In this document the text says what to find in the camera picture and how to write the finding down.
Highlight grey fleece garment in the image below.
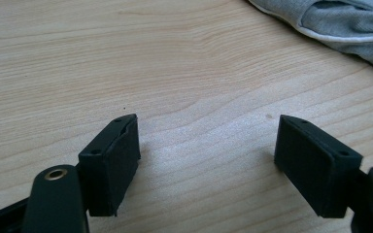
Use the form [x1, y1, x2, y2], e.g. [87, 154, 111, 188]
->
[248, 0, 373, 74]

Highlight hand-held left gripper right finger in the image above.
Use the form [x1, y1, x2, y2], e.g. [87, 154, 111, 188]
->
[274, 114, 364, 218]

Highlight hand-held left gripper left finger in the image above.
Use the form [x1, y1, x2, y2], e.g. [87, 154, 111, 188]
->
[78, 113, 142, 217]

